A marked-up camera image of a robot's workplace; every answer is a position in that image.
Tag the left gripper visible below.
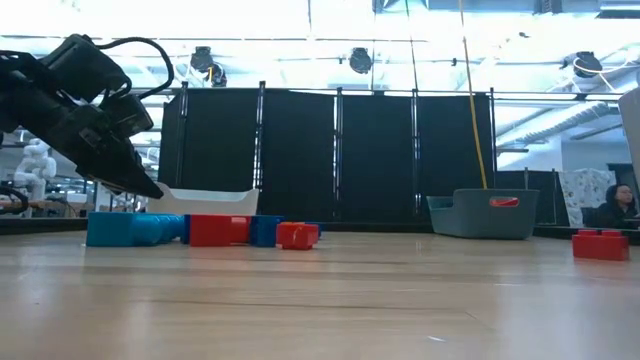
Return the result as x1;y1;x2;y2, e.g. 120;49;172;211
9;82;165;200

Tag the large blue toy block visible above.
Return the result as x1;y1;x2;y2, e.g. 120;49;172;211
85;211;187;249

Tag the white plastic bin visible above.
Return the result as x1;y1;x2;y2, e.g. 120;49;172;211
146;182;261;217

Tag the medium red toy block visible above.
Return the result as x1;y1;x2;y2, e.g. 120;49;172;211
571;229;631;263
189;214;252;249

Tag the small red toy cube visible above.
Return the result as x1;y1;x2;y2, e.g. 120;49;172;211
275;221;321;251

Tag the light grey plastic bin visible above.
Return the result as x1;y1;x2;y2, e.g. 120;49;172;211
617;85;640;194

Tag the black folding partition screen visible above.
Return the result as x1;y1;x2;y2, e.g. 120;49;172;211
157;85;497;225

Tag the teal plastic bin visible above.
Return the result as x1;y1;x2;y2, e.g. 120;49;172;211
426;187;541;241

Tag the low black partition panel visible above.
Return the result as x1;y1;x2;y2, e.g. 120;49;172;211
494;169;569;227

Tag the white patterned cloth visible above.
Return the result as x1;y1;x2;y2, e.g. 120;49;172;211
558;167;618;229

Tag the person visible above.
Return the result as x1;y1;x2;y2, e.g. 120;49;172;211
593;183;640;231

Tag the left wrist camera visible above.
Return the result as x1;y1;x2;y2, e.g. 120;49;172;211
106;93;155;137

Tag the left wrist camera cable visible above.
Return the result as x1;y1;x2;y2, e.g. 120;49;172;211
94;36;175;101

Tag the black corrugated hose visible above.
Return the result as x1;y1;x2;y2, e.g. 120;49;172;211
0;184;31;217

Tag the black ceiling cable reel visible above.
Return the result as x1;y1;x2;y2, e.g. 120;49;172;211
188;45;229;88
560;50;605;79
348;46;374;76

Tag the yellow hanging cable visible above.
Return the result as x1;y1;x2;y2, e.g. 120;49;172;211
457;0;489;191

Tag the white ventilation duct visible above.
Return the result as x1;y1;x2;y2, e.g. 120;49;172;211
494;101;626;149

